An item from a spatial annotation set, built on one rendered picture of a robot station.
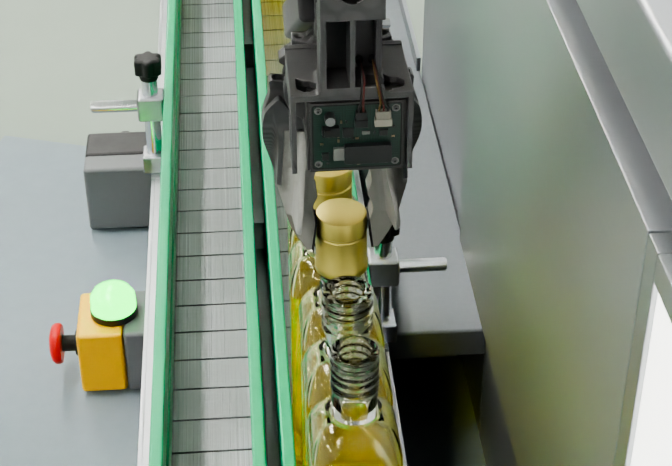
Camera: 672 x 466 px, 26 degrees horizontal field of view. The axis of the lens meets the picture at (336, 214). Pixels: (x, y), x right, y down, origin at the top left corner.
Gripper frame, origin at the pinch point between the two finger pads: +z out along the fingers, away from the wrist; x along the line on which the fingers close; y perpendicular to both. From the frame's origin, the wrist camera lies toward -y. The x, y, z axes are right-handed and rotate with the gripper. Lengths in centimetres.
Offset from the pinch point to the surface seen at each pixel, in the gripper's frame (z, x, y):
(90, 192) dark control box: 35, -23, -58
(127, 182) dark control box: 33, -18, -58
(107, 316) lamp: 31.5, -19.4, -31.5
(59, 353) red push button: 36, -24, -32
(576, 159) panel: -12.2, 11.7, 12.6
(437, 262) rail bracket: 19.3, 10.1, -20.9
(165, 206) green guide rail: 18.7, -13.0, -30.6
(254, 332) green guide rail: 18.7, -5.8, -12.2
